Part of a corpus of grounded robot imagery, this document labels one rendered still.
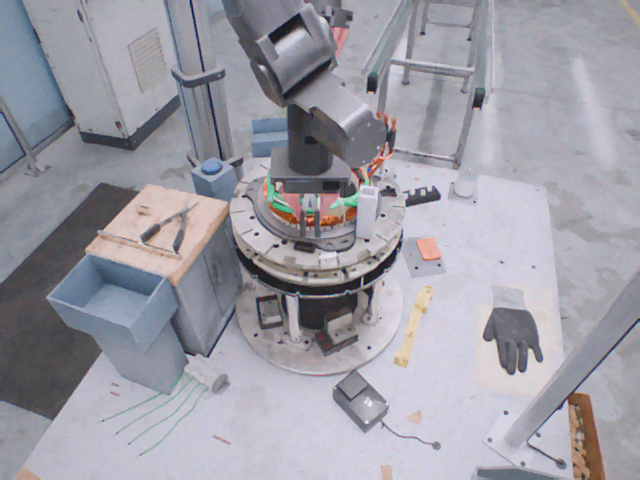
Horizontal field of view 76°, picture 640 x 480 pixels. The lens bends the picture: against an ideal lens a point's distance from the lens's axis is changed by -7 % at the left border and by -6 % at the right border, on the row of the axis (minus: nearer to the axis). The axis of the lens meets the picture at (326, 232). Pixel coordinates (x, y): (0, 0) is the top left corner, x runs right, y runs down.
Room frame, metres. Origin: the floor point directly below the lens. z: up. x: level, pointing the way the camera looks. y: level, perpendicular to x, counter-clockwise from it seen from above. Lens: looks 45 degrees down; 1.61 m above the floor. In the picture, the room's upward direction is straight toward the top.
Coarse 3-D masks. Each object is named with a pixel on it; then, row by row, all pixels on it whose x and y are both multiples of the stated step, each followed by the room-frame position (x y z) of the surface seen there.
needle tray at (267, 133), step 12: (252, 120) 0.95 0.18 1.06; (264, 120) 0.95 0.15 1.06; (276, 120) 0.96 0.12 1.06; (252, 132) 0.90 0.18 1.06; (264, 132) 0.95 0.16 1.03; (276, 132) 0.95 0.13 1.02; (252, 144) 0.84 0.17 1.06; (264, 144) 0.85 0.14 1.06; (276, 144) 0.85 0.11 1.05; (264, 156) 0.85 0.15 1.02
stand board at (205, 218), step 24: (144, 192) 0.67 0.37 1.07; (168, 192) 0.67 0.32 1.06; (120, 216) 0.60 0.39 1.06; (144, 216) 0.60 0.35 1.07; (168, 216) 0.60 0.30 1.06; (192, 216) 0.60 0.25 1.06; (216, 216) 0.60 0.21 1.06; (96, 240) 0.53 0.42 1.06; (168, 240) 0.53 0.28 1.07; (192, 240) 0.53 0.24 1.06; (144, 264) 0.48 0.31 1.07; (168, 264) 0.48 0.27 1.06; (192, 264) 0.50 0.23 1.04
